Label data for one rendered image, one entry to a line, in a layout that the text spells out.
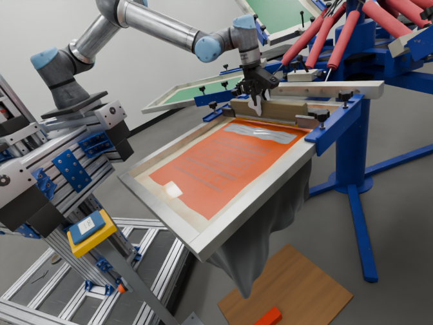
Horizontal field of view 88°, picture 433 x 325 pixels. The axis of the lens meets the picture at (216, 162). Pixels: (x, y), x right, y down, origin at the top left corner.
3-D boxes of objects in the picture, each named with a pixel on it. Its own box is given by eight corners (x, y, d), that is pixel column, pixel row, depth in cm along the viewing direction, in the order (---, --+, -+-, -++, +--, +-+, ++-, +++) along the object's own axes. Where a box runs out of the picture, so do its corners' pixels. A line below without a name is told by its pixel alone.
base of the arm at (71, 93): (51, 111, 104) (36, 90, 98) (76, 99, 115) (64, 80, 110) (72, 106, 98) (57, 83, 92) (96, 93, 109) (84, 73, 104)
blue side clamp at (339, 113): (319, 157, 71) (318, 138, 68) (305, 153, 75) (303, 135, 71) (360, 115, 85) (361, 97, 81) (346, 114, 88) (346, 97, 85)
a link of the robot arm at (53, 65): (41, 89, 99) (19, 57, 92) (65, 79, 109) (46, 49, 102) (58, 83, 94) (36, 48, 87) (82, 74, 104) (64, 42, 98)
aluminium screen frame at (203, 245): (202, 264, 50) (197, 253, 48) (120, 182, 93) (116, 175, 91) (357, 111, 85) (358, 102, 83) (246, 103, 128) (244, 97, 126)
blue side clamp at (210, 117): (212, 131, 112) (207, 118, 109) (205, 129, 116) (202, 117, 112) (250, 106, 125) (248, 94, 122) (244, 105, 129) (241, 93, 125)
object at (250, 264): (250, 298, 82) (218, 220, 60) (243, 291, 85) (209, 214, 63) (316, 217, 102) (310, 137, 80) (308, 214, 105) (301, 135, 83)
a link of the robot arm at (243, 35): (232, 19, 83) (255, 11, 80) (239, 50, 89) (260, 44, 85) (227, 21, 77) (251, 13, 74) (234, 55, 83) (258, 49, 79)
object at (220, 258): (247, 304, 81) (212, 225, 59) (182, 241, 114) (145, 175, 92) (252, 297, 83) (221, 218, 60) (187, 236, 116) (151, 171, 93)
